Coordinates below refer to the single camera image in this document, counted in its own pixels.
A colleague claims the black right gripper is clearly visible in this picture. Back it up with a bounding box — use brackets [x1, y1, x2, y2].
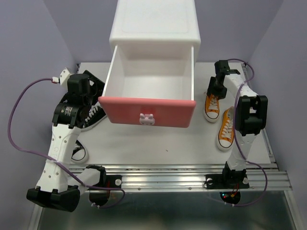
[207, 76, 228, 100]

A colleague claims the orange sneaker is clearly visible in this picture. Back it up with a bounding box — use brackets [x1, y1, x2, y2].
[217, 106, 234, 151]
[203, 94, 220, 123]

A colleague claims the pink-front drawer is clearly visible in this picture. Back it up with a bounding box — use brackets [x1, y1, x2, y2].
[98, 47, 196, 128]

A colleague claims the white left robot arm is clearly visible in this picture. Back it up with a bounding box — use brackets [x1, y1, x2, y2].
[26, 70, 105, 212]

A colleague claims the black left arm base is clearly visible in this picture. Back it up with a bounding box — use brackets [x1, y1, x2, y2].
[88, 174, 124, 209]

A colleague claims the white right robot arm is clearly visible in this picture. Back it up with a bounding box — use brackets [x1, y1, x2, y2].
[203, 60, 268, 187]

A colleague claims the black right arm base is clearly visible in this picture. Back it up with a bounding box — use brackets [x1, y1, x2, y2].
[203, 174, 249, 206]

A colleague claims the black sneaker near cabinet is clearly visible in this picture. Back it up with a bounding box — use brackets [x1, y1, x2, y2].
[82, 70, 106, 132]

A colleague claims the white shoe cabinet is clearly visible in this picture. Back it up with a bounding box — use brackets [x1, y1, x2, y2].
[109, 0, 201, 63]

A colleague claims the white bunny drawer knob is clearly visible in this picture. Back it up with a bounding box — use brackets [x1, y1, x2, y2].
[139, 113, 155, 126]

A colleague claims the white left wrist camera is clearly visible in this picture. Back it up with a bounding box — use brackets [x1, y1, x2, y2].
[51, 68, 71, 87]

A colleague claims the black sneaker near rail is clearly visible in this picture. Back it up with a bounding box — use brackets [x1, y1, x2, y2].
[71, 140, 89, 164]

